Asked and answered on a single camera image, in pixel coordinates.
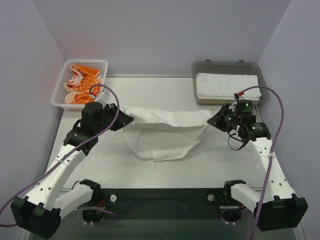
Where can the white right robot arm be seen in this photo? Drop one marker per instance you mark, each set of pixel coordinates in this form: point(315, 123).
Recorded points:
point(278, 184)

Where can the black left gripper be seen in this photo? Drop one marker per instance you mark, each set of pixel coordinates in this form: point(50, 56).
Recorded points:
point(113, 116)

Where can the white terry towel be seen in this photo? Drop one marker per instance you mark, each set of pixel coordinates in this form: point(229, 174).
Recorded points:
point(222, 86)

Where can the white plastic mesh basket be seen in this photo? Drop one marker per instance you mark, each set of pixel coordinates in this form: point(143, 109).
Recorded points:
point(59, 92)

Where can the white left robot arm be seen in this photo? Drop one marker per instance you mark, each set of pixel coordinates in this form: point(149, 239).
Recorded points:
point(42, 209)

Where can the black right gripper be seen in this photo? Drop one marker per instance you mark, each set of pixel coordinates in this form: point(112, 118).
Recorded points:
point(223, 118)

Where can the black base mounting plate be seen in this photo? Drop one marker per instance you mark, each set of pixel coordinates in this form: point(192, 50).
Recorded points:
point(116, 204)

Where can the white towels pile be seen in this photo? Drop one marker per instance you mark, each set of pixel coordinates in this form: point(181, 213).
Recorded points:
point(162, 135)

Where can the orange cloth in basket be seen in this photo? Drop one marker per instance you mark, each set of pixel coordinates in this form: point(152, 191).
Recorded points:
point(78, 87)

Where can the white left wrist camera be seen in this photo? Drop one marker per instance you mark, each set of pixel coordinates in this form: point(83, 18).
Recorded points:
point(102, 97)

